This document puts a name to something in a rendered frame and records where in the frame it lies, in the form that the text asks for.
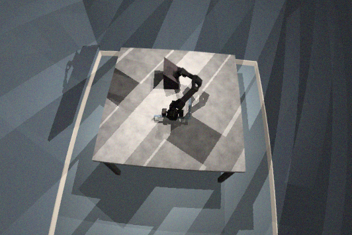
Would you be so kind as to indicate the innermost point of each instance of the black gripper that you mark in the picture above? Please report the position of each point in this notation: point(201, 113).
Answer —
point(164, 111)

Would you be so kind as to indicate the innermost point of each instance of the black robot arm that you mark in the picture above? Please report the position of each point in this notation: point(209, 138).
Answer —
point(180, 103)

